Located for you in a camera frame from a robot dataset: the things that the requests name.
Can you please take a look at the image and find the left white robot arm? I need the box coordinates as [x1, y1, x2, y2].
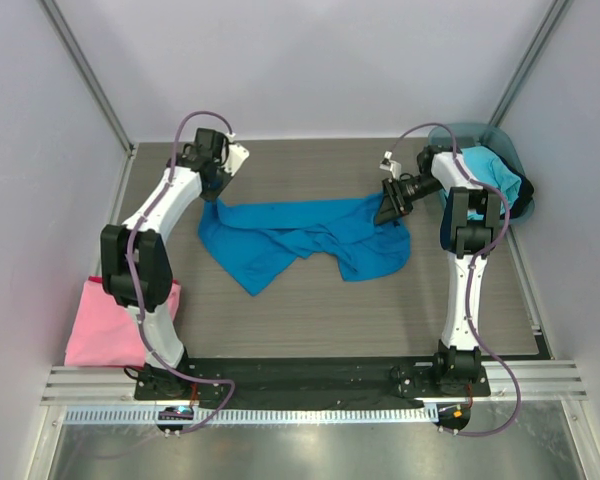
[100, 128, 249, 400]

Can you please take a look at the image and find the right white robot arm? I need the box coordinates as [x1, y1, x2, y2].
[374, 146, 508, 398]

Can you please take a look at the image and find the blue translucent plastic bin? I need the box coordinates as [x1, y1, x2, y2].
[448, 122, 534, 223]

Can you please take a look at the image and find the light blue t shirt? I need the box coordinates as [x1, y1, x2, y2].
[462, 146, 522, 219]

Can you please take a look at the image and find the black t shirt in bin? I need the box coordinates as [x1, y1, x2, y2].
[492, 155, 535, 223]

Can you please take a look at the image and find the pink folded t shirt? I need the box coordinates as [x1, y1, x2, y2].
[63, 276, 184, 369]

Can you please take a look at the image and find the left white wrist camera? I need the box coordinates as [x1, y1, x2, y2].
[220, 133, 250, 176]

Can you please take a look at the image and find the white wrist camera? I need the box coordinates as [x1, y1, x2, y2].
[379, 150, 402, 179]
[220, 133, 250, 176]

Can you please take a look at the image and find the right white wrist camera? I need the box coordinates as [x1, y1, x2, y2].
[379, 150, 402, 179]

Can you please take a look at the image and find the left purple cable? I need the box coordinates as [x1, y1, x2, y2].
[124, 110, 236, 434]

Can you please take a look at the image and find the left aluminium corner post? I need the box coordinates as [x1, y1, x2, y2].
[38, 0, 134, 157]

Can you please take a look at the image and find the aluminium corner post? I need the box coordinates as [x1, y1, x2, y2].
[489, 0, 573, 127]
[38, 0, 134, 157]

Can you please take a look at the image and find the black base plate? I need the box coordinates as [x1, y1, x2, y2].
[135, 354, 491, 410]

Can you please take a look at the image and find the aluminium front rail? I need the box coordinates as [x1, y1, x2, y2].
[41, 360, 587, 406]

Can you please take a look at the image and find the right aluminium corner post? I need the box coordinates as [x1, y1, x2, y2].
[489, 0, 573, 127]

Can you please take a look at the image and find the slotted white cable duct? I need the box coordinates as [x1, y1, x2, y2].
[64, 404, 438, 427]

